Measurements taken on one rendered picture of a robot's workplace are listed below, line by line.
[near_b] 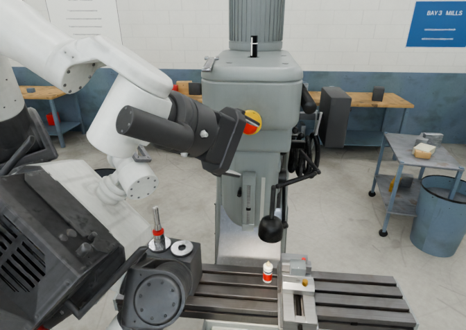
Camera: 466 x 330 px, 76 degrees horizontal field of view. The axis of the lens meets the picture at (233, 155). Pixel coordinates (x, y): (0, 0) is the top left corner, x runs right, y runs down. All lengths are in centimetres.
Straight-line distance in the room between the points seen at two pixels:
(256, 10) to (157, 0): 437
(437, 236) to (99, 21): 544
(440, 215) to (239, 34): 252
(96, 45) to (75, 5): 557
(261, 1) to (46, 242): 90
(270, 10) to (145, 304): 92
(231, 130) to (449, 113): 580
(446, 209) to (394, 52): 309
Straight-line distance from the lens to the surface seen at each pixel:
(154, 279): 58
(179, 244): 131
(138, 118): 35
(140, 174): 59
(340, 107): 122
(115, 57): 39
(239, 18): 111
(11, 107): 65
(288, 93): 74
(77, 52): 41
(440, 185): 352
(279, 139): 87
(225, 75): 73
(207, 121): 44
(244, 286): 144
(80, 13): 592
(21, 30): 45
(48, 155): 72
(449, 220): 320
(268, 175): 97
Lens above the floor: 200
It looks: 25 degrees down
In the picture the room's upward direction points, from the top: straight up
